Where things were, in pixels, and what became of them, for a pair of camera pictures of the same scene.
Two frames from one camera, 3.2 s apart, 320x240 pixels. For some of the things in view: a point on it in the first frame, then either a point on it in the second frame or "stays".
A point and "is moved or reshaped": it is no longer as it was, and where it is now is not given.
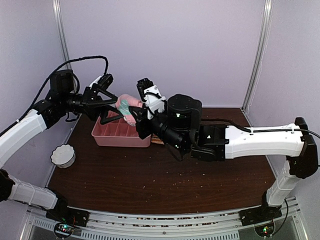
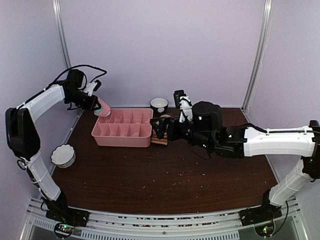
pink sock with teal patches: [122, 102] is moved or reshaped
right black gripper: [140, 113] to [164, 122]
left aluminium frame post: [56, 4] stays
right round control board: [265, 229] stays
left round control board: [63, 230] stays
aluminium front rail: [224, 225] stays
